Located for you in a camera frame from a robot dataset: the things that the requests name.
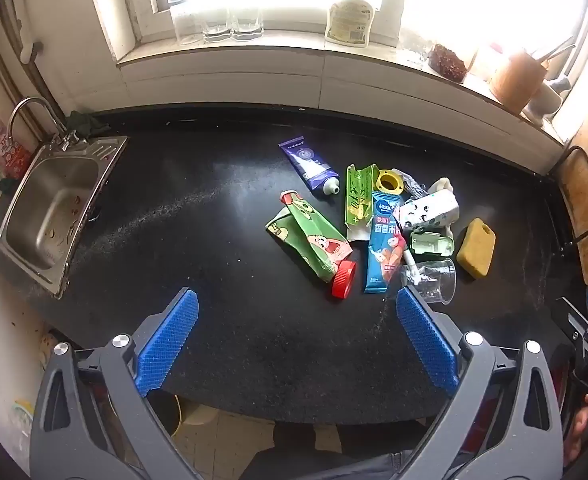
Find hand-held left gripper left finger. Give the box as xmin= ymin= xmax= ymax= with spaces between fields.
xmin=30 ymin=287 xmax=199 ymax=480

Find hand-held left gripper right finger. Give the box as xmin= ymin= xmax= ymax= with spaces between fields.
xmin=396 ymin=285 xmax=565 ymax=480

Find yellow waste bin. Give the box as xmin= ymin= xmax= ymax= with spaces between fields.
xmin=149 ymin=392 xmax=215 ymax=437

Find silver pill blister pack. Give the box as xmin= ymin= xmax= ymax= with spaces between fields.
xmin=399 ymin=192 xmax=461 ymax=233

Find green paper carton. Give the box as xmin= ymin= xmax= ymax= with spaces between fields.
xmin=344 ymin=162 xmax=381 ymax=242

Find person's right hand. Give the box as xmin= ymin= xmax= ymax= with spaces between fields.
xmin=564 ymin=394 xmax=588 ymax=466

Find clear plastic cup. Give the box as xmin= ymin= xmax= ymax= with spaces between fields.
xmin=401 ymin=258 xmax=457 ymax=306

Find blue snack packet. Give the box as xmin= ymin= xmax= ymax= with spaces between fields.
xmin=364 ymin=191 xmax=405 ymax=295

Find small green box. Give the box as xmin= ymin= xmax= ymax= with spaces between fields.
xmin=410 ymin=230 xmax=456 ymax=257

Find yellow sponge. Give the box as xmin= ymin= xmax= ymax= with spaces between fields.
xmin=456 ymin=218 xmax=497 ymax=278

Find white crumpled paper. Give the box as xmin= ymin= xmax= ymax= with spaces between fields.
xmin=426 ymin=177 xmax=456 ymax=199

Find clear plastic wrapper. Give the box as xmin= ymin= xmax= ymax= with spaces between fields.
xmin=396 ymin=170 xmax=429 ymax=199

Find green pouch with red cap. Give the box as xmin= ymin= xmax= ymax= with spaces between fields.
xmin=265 ymin=191 xmax=359 ymax=300

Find stainless steel sink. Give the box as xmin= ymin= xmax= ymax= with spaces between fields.
xmin=0 ymin=135 xmax=129 ymax=300

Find white ceramic cup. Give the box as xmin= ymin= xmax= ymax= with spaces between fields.
xmin=526 ymin=77 xmax=572 ymax=127

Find purple tube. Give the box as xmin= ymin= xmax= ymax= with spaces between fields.
xmin=279 ymin=135 xmax=341 ymax=196

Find dark green cloth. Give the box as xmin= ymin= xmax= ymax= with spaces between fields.
xmin=66 ymin=110 xmax=110 ymax=139

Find wooden utensil holder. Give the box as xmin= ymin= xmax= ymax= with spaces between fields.
xmin=489 ymin=49 xmax=549 ymax=115

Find red plastic bottle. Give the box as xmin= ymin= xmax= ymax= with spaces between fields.
xmin=0 ymin=115 xmax=32 ymax=181

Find pale plastic container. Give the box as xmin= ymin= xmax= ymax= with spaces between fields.
xmin=473 ymin=42 xmax=506 ymax=82

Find chrome faucet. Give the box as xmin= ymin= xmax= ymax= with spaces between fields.
xmin=8 ymin=97 xmax=85 ymax=152

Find bag of dried red spice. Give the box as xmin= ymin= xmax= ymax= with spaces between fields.
xmin=428 ymin=43 xmax=469 ymax=81

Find clear drinking glass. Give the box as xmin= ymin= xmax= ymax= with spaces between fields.
xmin=173 ymin=7 xmax=205 ymax=46
xmin=231 ymin=7 xmax=265 ymax=41
xmin=203 ymin=7 xmax=235 ymax=43

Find white detergent bottle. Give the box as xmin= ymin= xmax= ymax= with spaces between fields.
xmin=325 ymin=0 xmax=377 ymax=47

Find black wire rack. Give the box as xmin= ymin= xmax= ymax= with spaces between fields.
xmin=549 ymin=146 xmax=588 ymax=261

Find yellow plastic ring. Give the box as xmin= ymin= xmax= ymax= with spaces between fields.
xmin=374 ymin=169 xmax=405 ymax=196

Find metal utensil handle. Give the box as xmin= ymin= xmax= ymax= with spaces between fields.
xmin=533 ymin=36 xmax=576 ymax=62

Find wall pipes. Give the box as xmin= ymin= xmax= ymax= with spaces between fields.
xmin=0 ymin=0 xmax=59 ymax=131

